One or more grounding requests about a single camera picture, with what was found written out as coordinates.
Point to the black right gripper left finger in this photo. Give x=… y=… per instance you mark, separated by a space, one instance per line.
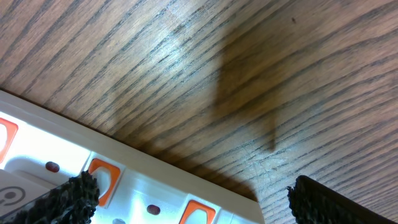
x=73 y=202

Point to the white charger plug adapter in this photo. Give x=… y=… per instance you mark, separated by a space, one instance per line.
x=17 y=191

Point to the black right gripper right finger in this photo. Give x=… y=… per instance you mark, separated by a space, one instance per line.
x=313 y=203

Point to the white power strip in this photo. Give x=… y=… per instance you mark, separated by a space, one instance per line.
x=47 y=149

